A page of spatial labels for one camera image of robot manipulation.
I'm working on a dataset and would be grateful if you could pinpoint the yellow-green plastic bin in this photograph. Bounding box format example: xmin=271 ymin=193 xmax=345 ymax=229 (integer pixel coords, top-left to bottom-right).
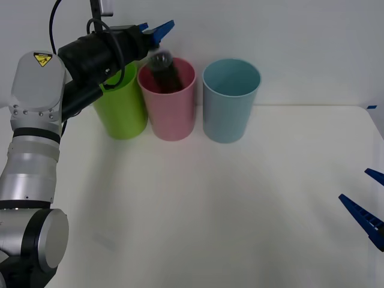
xmin=92 ymin=61 xmax=148 ymax=140

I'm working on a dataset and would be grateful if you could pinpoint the pale blue plastic bin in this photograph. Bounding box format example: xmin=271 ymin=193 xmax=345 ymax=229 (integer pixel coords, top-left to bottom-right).
xmin=202 ymin=58 xmax=262 ymax=144

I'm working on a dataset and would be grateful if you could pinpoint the pink plastic bin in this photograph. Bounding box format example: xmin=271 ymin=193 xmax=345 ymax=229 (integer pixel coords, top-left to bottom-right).
xmin=137 ymin=57 xmax=198 ymax=142

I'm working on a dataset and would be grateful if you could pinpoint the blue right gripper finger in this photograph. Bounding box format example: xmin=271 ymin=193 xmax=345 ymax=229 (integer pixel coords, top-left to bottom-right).
xmin=338 ymin=193 xmax=384 ymax=252
xmin=364 ymin=168 xmax=384 ymax=187

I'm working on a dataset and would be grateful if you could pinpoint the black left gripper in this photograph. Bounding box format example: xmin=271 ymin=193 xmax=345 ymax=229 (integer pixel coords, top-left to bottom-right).
xmin=118 ymin=20 xmax=176 ymax=62

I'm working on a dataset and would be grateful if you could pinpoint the small dark plastic bottle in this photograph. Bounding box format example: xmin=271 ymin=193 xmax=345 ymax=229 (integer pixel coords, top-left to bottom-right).
xmin=148 ymin=50 xmax=186 ymax=93

